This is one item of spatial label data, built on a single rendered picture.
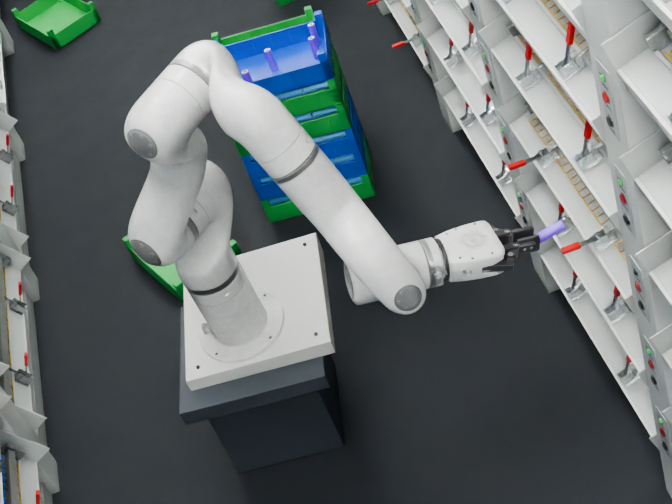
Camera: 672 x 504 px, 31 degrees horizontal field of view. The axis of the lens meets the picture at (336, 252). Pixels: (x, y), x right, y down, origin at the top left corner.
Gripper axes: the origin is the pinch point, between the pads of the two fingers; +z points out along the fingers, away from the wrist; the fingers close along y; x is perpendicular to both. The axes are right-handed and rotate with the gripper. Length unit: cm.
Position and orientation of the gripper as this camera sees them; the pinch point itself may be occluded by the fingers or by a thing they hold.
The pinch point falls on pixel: (524, 240)
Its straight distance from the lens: 210.9
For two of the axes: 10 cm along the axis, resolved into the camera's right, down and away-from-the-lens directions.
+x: 0.7, 7.7, 6.4
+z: 9.6, -2.2, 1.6
